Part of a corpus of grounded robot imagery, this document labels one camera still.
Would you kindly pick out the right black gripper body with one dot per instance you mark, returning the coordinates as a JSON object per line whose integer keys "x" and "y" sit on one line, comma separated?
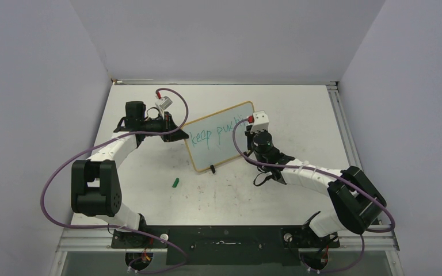
{"x": 250, "y": 134}

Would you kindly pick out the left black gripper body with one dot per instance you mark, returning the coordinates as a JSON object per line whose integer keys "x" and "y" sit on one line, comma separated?
{"x": 161, "y": 125}

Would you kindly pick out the yellow framed whiteboard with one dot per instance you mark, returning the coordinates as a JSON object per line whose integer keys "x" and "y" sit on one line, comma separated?
{"x": 210, "y": 141}

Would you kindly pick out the green marker cap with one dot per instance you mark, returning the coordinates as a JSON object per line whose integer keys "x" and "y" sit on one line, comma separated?
{"x": 175, "y": 184}

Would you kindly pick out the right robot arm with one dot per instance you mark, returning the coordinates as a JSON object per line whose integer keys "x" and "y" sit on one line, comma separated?
{"x": 356, "y": 201}

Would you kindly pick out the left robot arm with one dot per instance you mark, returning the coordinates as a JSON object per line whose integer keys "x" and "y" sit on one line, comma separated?
{"x": 95, "y": 185}

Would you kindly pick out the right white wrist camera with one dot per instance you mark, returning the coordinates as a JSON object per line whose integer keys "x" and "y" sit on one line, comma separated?
{"x": 258, "y": 121}

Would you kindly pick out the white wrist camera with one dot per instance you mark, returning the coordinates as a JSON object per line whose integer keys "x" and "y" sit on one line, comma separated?
{"x": 258, "y": 121}
{"x": 162, "y": 104}

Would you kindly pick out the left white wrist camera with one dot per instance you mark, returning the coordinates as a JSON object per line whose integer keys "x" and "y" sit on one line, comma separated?
{"x": 162, "y": 104}

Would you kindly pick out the back aluminium rail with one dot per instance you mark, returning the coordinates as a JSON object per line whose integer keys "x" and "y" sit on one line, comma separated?
{"x": 220, "y": 82}

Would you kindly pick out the right aluminium rail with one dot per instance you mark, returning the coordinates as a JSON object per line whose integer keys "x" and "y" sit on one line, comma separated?
{"x": 343, "y": 125}

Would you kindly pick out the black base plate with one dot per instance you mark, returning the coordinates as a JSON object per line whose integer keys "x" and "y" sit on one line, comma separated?
{"x": 228, "y": 255}

